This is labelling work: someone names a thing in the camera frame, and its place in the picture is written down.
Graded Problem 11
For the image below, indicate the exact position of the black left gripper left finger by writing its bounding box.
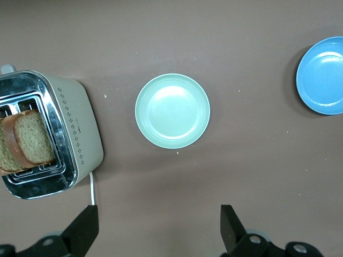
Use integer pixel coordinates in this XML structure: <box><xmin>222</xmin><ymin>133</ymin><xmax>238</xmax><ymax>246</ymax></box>
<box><xmin>0</xmin><ymin>205</ymin><xmax>99</xmax><ymax>257</ymax></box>

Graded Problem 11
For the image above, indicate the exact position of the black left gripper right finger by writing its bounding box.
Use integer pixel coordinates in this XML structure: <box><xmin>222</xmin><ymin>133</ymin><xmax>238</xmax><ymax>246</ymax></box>
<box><xmin>219</xmin><ymin>205</ymin><xmax>326</xmax><ymax>257</ymax></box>

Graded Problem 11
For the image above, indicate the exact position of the brown bread slice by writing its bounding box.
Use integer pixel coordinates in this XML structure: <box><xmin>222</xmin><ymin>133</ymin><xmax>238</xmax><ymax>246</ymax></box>
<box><xmin>3</xmin><ymin>109</ymin><xmax>57</xmax><ymax>168</ymax></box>
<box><xmin>0</xmin><ymin>117</ymin><xmax>25</xmax><ymax>177</ymax></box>

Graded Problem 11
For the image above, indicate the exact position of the light green plate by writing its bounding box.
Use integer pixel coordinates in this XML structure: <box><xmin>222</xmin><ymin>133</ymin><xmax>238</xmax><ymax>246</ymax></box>
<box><xmin>135</xmin><ymin>73</ymin><xmax>211</xmax><ymax>149</ymax></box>

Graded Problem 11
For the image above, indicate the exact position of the blue plate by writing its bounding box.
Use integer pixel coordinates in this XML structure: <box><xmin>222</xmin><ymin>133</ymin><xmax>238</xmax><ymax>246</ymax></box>
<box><xmin>296</xmin><ymin>36</ymin><xmax>343</xmax><ymax>116</ymax></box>

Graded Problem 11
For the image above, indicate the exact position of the beige chrome toaster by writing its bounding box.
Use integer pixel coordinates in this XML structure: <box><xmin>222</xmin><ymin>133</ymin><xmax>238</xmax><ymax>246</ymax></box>
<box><xmin>0</xmin><ymin>64</ymin><xmax>105</xmax><ymax>200</ymax></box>

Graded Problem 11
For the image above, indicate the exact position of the white toaster power cable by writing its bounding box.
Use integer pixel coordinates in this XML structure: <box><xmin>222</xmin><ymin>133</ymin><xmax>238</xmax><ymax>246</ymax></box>
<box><xmin>88</xmin><ymin>171</ymin><xmax>98</xmax><ymax>206</ymax></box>

